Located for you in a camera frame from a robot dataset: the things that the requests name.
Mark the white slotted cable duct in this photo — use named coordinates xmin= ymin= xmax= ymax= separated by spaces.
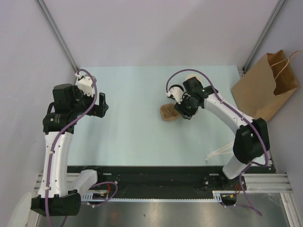
xmin=80 ymin=190 xmax=237 ymax=203

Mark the brown paper bag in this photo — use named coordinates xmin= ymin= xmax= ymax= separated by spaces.
xmin=232 ymin=50 xmax=300 ymax=122

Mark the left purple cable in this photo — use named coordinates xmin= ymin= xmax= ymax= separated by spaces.
xmin=45 ymin=68 xmax=119 ymax=225

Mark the aluminium corner post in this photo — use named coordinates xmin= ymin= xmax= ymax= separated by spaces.
xmin=35 ymin=0 xmax=78 ymax=72
xmin=242 ymin=0 xmax=288 ymax=73

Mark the black plastic cup lid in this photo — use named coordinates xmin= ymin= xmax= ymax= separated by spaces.
xmin=169 ymin=84 xmax=184 ymax=92

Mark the white round object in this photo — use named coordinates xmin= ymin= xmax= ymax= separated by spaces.
xmin=7 ymin=192 xmax=32 ymax=227

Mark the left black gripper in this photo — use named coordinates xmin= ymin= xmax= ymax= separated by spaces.
xmin=70 ymin=85 xmax=107 ymax=117

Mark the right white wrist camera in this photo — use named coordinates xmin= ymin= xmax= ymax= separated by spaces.
xmin=166 ymin=87 xmax=184 ymax=104

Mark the left aluminium corner post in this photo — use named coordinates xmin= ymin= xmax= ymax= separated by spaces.
xmin=35 ymin=0 xmax=78 ymax=72

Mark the right aluminium corner post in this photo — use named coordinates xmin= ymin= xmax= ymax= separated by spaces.
xmin=242 ymin=0 xmax=288 ymax=73

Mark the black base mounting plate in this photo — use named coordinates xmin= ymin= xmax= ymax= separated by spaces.
xmin=66 ymin=165 xmax=276 ymax=196

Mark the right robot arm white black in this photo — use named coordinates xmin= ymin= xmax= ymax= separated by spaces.
xmin=166 ymin=77 xmax=270 ymax=190

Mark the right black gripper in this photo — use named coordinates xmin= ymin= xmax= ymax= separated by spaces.
xmin=174 ymin=93 xmax=199 ymax=120

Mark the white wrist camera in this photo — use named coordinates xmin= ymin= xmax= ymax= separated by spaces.
xmin=166 ymin=87 xmax=184 ymax=104
xmin=75 ymin=73 xmax=97 ymax=97

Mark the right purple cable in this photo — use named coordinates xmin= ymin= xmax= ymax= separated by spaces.
xmin=165 ymin=68 xmax=272 ymax=217

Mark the aluminium frame rail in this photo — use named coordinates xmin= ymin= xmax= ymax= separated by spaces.
xmin=35 ymin=172 xmax=291 ymax=190

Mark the brown paper cup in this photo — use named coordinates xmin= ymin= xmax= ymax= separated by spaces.
xmin=186 ymin=74 xmax=201 ymax=82

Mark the brown pulp cup carrier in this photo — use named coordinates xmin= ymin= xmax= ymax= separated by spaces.
xmin=160 ymin=103 xmax=180 ymax=121

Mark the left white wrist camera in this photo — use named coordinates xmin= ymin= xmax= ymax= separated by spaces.
xmin=75 ymin=73 xmax=97 ymax=97

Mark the purple cable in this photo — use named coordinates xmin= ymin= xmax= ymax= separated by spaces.
xmin=165 ymin=68 xmax=272 ymax=217
xmin=45 ymin=68 xmax=119 ymax=225

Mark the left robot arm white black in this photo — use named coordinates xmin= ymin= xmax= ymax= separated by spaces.
xmin=31 ymin=84 xmax=108 ymax=216

